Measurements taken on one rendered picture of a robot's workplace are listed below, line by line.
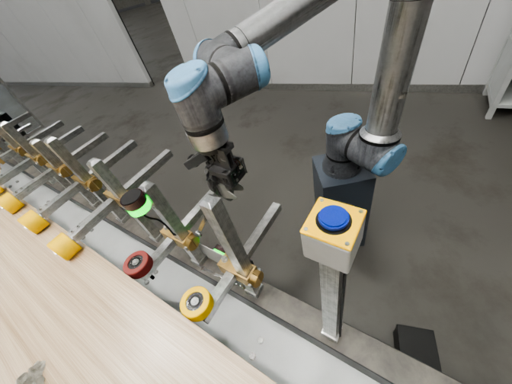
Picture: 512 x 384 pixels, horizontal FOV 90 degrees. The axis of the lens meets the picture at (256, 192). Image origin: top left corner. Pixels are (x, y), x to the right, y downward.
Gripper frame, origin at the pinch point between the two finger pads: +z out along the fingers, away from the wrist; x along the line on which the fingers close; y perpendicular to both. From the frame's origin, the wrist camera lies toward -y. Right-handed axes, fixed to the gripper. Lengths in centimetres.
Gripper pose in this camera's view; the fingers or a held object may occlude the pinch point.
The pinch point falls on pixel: (228, 196)
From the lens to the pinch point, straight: 75.8
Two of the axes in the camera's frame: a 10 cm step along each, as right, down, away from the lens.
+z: 2.0, 6.8, 7.0
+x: 5.2, -6.8, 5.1
